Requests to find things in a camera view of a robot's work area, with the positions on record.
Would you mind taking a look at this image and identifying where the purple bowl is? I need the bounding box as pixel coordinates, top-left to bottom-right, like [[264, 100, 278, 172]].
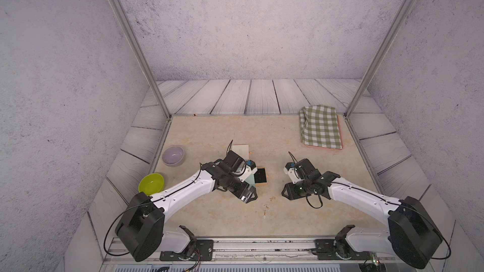
[[161, 146, 185, 167]]

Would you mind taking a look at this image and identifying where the front aluminium rail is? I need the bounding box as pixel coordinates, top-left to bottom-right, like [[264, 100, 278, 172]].
[[100, 237, 414, 271]]

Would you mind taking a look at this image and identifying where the black lined box drawer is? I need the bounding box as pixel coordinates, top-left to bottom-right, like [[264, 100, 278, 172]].
[[253, 168, 267, 185]]

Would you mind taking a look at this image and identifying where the green checkered cloth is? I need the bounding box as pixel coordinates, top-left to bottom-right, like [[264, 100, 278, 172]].
[[299, 105, 343, 150]]

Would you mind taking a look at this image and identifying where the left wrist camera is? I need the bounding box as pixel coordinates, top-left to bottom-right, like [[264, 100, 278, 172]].
[[219, 151, 257, 182]]

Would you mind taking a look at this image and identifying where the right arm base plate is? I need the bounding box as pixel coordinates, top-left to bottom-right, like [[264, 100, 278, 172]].
[[311, 239, 371, 261]]

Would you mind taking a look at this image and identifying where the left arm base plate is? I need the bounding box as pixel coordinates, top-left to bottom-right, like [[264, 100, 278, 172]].
[[160, 239, 214, 261]]

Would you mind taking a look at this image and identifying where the pink board under cloth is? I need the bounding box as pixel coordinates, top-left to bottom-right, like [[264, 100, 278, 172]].
[[300, 115, 343, 150]]

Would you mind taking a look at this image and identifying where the right aluminium frame post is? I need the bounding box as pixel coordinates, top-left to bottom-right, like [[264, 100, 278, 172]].
[[344, 0, 416, 120]]

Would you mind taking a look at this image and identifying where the lime green bowl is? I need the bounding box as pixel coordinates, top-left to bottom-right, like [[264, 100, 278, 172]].
[[138, 173, 165, 196]]

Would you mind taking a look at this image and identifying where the aluminium frame post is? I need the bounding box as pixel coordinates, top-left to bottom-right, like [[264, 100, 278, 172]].
[[108, 0, 171, 119], [344, 0, 416, 120]]

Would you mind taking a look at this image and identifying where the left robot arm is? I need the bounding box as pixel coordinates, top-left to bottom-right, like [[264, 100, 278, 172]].
[[115, 159, 257, 262]]

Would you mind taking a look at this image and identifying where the cream jewelry box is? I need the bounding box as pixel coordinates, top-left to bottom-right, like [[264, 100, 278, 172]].
[[231, 144, 250, 160]]

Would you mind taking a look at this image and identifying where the left aluminium frame post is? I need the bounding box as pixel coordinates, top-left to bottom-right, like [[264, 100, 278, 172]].
[[108, 0, 171, 119]]

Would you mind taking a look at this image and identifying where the mint green jewelry box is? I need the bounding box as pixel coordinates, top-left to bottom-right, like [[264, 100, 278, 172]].
[[240, 173, 255, 190]]

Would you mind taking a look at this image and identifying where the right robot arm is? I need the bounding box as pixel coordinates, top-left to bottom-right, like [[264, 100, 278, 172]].
[[282, 163, 446, 269]]

